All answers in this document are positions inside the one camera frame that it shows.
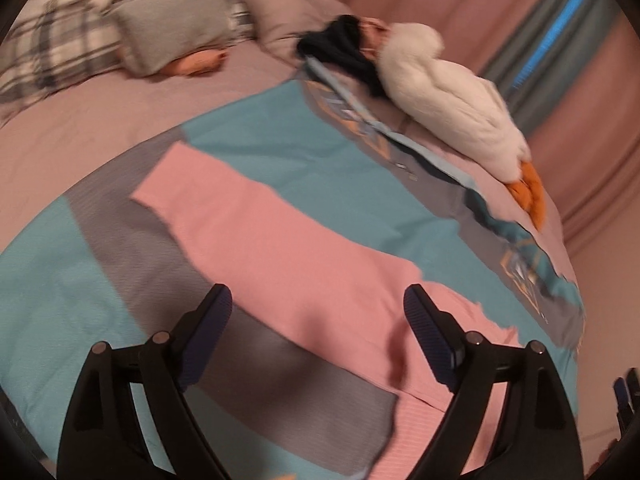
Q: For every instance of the white goose plush toy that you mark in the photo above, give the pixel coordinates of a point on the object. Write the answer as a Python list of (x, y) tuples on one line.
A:
[(450, 100)]

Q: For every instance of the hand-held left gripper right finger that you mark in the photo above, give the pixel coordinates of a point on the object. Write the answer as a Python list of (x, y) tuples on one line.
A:
[(425, 330)]

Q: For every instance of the grey pillow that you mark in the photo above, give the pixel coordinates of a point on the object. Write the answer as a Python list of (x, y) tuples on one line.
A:
[(165, 20)]

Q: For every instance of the dark navy cloth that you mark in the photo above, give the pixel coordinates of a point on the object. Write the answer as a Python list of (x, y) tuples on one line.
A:
[(340, 45)]

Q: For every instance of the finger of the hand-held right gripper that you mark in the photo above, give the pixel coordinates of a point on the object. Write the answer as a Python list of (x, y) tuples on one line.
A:
[(621, 402), (634, 385)]

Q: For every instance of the pink curtain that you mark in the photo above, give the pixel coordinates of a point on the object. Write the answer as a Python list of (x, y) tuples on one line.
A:
[(590, 160)]

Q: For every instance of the grey curtain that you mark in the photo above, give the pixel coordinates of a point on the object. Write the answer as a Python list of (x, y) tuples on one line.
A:
[(535, 45)]

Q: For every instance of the teal and grey patterned blanket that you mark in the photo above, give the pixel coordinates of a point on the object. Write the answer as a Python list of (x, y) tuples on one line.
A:
[(300, 125)]

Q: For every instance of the pink knit garment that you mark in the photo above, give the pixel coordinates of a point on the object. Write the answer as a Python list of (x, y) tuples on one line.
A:
[(280, 260)]

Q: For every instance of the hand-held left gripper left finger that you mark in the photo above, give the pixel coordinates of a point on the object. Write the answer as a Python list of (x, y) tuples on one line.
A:
[(210, 330)]

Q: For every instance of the peach plush toy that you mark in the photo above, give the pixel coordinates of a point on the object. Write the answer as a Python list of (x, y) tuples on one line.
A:
[(195, 62)]

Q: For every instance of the mauve pillow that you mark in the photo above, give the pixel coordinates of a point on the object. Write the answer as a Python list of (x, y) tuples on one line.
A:
[(285, 10)]

